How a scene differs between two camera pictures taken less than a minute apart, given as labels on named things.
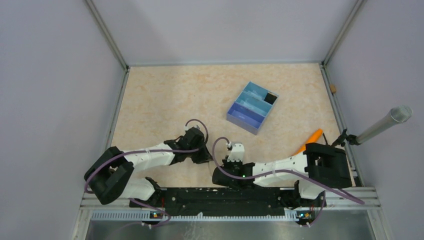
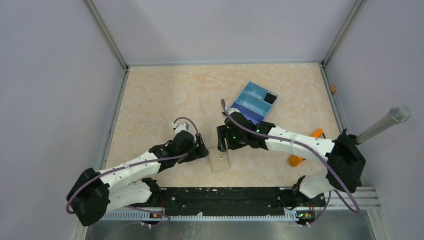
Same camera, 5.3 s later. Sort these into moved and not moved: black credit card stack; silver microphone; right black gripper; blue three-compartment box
Moved: right black gripper
Not moved: silver microphone; black credit card stack; blue three-compartment box
